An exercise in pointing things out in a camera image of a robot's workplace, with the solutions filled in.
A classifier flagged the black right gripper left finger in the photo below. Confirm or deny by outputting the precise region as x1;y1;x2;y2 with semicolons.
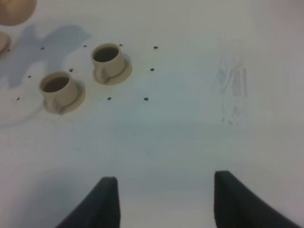
57;177;121;228

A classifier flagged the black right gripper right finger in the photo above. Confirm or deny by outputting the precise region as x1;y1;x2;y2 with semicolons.
214;171;299;228

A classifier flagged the beige teapot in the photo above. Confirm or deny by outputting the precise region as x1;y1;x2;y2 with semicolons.
0;0;37;26

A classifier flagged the beige teapot saucer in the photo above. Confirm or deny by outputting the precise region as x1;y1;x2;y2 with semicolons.
0;31;10;56

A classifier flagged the beige near cup saucer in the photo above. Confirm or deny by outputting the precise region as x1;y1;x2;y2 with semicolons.
43;80;85;115

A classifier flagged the beige cup saucer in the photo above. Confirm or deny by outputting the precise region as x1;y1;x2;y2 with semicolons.
93;58;132;86
43;80;85;115

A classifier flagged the beige near teacup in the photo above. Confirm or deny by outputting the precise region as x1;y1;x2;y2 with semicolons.
39;71;78;111

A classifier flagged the beige teacup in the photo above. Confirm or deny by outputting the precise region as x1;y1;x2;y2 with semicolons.
91;43;126;84
39;71;78;111

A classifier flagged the beige far cup saucer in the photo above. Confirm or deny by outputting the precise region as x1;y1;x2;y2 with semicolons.
93;58;132;86

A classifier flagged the beige far teacup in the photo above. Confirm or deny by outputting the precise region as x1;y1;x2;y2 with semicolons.
91;43;126;84

